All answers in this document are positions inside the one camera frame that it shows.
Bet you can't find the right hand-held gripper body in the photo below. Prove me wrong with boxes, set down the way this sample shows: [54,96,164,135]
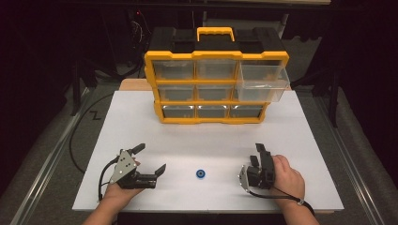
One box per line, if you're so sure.
[238,154,277,194]

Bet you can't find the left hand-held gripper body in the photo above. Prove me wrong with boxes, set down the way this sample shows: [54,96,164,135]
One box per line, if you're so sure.
[109,149,158,190]

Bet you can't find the clear plastic drawer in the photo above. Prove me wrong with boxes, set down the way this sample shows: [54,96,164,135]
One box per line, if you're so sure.
[235,60,291,103]

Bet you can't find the yellow black organizer cabinet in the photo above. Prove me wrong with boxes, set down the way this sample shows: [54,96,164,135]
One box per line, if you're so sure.
[144,26,290,126]

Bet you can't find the person's left hand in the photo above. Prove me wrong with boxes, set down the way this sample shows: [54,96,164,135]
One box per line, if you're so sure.
[102,182,145,205]

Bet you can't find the person's right hand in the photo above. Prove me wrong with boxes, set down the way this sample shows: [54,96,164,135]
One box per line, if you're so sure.
[270,154,306,207]

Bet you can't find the black metal stand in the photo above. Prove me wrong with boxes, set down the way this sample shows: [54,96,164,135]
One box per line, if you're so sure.
[70,59,83,116]
[328,69,342,128]

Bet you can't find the set of clear bins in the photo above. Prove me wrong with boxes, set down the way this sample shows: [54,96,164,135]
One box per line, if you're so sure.
[152,59,270,119]

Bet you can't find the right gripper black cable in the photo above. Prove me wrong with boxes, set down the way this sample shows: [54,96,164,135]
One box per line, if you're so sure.
[248,187,316,217]

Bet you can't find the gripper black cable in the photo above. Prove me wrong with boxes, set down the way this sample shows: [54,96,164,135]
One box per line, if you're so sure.
[98,156,121,202]
[248,187,316,217]

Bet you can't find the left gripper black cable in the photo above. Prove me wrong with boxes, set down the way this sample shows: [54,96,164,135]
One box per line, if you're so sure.
[98,156,121,202]

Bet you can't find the black floor cable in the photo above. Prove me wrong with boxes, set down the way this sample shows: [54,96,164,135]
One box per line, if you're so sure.
[69,92,115,174]

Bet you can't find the aluminium floor rail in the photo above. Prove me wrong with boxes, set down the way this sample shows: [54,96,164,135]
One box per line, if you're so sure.
[314,93,388,225]
[8,87,92,225]

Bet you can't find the bundle of thin wires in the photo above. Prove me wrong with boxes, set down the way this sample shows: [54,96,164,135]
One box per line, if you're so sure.
[130,10,146,43]

